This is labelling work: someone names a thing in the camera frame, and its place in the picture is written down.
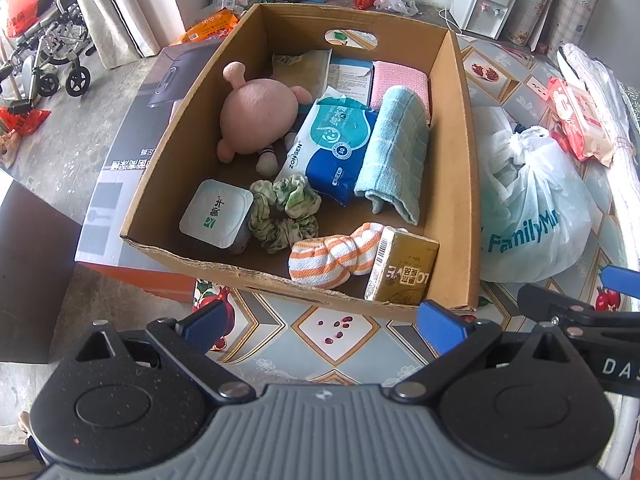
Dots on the dark printed carton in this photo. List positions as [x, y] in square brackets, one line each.
[140, 135]

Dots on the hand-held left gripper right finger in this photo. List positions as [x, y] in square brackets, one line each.
[442, 325]

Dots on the white curtain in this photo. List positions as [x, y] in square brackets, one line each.
[125, 5]

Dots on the blue wet wipes pack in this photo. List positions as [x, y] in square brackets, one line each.
[335, 150]

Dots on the light blue towel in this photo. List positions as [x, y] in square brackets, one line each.
[395, 150]

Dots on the checked print roll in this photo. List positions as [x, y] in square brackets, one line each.
[580, 5]

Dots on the gold drink carton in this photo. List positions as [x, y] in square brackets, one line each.
[400, 270]

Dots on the dark brown furniture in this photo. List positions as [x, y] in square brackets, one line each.
[35, 270]

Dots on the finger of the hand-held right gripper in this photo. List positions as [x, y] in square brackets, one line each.
[600, 320]
[622, 280]

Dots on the white water dispenser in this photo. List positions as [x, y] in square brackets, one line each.
[482, 7]

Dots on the pink plush toy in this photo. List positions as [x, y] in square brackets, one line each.
[255, 115]

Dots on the brown cardboard box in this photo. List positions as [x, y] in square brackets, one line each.
[240, 40]

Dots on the floral print roll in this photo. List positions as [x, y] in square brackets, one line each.
[535, 5]

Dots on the cotton swab bag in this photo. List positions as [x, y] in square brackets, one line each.
[305, 77]

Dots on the pink wet wipes pack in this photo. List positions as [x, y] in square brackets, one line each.
[580, 120]

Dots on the wheelchair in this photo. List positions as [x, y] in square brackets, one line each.
[55, 45]

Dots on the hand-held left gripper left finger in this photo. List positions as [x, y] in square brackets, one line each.
[207, 325]

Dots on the pink knitted cloth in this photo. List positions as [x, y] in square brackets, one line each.
[400, 75]

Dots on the white tied plastic bag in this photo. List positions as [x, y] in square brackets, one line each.
[530, 210]

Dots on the green scrunchie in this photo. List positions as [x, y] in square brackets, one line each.
[285, 215]

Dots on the white lidded cup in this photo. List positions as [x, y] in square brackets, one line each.
[215, 210]

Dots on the orange striped cloth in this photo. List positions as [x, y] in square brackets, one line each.
[330, 260]

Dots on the blue white paper box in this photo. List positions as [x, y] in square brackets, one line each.
[350, 77]

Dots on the orange snack bag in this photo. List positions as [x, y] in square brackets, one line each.
[210, 27]

